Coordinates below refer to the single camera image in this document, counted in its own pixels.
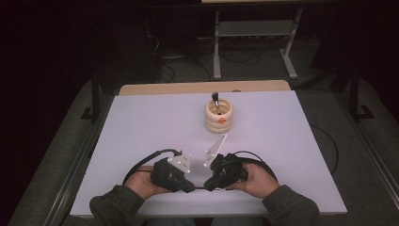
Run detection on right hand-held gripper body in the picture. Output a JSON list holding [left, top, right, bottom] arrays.
[[203, 134, 249, 191]]

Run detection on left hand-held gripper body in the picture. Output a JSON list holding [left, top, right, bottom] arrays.
[[150, 153, 193, 193]]

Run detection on cream ribbed brush holder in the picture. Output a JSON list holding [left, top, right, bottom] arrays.
[[204, 98, 234, 135]]

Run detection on black makeup brush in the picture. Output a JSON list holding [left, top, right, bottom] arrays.
[[211, 90, 222, 116]]

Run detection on person's left hand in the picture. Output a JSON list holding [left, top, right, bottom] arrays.
[[125, 165, 173, 201]]

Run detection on person's right hand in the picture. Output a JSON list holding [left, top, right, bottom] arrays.
[[225, 161, 281, 200]]

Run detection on person's left leg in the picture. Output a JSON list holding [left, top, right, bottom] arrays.
[[146, 217, 196, 226]]

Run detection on person's leg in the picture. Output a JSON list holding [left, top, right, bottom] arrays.
[[146, 217, 196, 226], [210, 217, 263, 226]]

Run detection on person's right leg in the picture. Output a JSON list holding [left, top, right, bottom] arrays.
[[210, 217, 263, 226]]

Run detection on white board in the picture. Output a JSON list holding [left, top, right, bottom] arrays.
[[69, 89, 348, 218]]

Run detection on wooden table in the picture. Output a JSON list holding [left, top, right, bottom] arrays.
[[118, 79, 291, 96]]

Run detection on black metal stand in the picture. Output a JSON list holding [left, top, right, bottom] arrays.
[[80, 71, 102, 124], [348, 62, 375, 123]]

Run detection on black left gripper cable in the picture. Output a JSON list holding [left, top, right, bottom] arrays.
[[121, 148, 184, 186]]

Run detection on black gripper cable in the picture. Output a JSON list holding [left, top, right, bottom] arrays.
[[233, 124, 341, 183], [121, 148, 184, 186]]

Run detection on metal frame rail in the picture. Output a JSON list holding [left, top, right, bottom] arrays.
[[43, 97, 114, 226], [337, 93, 399, 202]]

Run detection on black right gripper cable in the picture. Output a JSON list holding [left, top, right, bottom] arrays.
[[233, 124, 341, 183]]

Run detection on black floor cables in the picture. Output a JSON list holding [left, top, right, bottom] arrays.
[[158, 46, 263, 83]]

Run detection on grey metal desk frame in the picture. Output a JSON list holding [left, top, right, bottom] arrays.
[[212, 8, 304, 80]]

